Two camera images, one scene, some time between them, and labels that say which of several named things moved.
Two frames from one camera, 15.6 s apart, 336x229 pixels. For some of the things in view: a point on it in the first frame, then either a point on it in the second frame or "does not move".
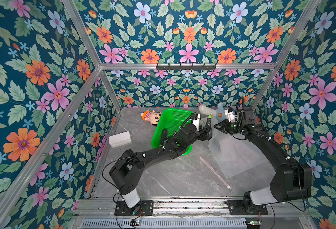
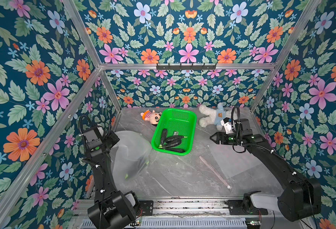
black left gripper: [197, 132] -> [112, 136]
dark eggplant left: [164, 136] does not move
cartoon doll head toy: [153, 117] does not move
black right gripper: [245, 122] -> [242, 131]
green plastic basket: [172, 119] does not move
